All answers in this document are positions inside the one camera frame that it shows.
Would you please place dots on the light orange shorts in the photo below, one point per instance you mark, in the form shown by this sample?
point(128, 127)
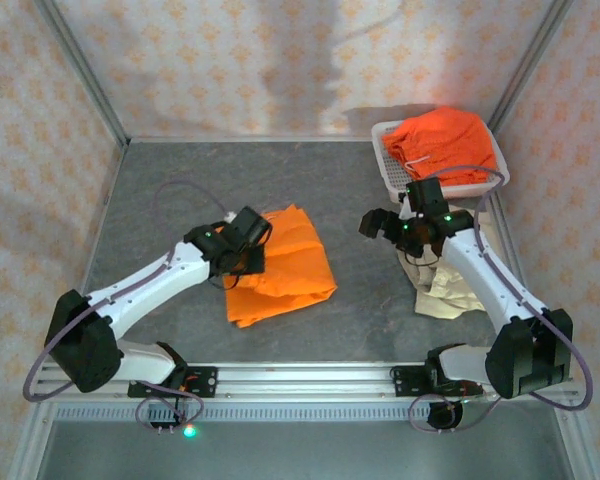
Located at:
point(290, 270)

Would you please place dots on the beige shorts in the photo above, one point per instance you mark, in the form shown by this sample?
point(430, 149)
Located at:
point(445, 300)

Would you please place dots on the red-orange shorts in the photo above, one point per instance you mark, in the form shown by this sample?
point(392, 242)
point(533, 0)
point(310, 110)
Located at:
point(445, 140)

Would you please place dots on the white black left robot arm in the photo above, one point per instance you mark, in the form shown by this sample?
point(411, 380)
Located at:
point(150, 285)

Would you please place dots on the white plastic mesh basket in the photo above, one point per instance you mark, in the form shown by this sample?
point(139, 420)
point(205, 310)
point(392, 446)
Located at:
point(395, 180)

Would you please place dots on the small lit status connector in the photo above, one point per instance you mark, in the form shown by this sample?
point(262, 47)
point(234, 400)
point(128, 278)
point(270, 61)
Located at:
point(189, 431)

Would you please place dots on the grey metal lower panel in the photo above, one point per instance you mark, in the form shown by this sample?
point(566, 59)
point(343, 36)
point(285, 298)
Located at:
point(305, 455)

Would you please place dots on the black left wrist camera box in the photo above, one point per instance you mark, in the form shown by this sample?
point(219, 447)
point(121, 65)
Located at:
point(250, 227)

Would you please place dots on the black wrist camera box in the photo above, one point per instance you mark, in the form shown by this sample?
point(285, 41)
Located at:
point(426, 196)
point(250, 227)

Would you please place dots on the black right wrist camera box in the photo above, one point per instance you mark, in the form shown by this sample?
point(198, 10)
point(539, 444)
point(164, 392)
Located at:
point(426, 196)

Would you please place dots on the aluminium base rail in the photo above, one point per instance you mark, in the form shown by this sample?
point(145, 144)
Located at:
point(305, 380)

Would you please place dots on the aluminium frame corner post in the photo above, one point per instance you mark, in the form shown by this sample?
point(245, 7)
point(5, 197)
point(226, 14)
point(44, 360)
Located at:
point(87, 75)
point(535, 50)

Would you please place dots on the aluminium lower frame post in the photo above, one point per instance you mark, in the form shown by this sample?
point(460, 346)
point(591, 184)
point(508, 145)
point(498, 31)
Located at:
point(30, 445)
point(580, 445)

